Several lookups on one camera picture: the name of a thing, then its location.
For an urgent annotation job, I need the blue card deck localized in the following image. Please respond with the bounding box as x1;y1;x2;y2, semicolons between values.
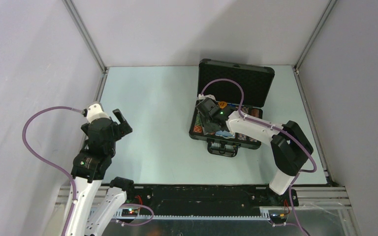
215;131;235;139

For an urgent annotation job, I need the green chip stack row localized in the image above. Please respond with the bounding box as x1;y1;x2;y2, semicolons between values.
192;116;203;134

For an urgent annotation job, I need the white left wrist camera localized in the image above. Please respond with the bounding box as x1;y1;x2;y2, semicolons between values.
82;102;109;123

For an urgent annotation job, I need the black poker set case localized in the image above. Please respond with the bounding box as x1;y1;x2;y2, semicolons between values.
189;59;275;157

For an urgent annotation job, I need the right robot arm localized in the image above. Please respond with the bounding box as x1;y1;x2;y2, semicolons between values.
195;95;314;206

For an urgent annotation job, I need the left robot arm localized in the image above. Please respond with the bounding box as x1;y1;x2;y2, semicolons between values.
61;104;136;236

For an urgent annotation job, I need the dark orange chip stack row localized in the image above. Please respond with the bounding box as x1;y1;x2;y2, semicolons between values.
249;108;261;118

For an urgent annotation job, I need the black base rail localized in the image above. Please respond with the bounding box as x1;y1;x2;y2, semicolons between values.
127;184;299;217

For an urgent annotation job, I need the orange round button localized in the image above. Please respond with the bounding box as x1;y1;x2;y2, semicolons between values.
218;101;228;110

